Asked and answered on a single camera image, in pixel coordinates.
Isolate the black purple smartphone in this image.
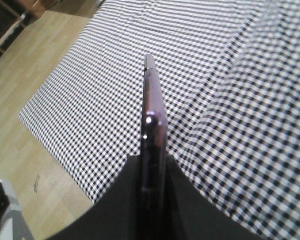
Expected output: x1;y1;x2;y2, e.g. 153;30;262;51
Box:
139;54;167;240

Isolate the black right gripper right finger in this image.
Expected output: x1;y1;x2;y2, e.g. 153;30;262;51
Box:
164;155;263;240

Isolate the black white checkered bedsheet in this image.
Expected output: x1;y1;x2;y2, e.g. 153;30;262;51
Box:
19;0;300;240

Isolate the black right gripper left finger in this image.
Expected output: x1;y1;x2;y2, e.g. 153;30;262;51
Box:
49;156;140;240

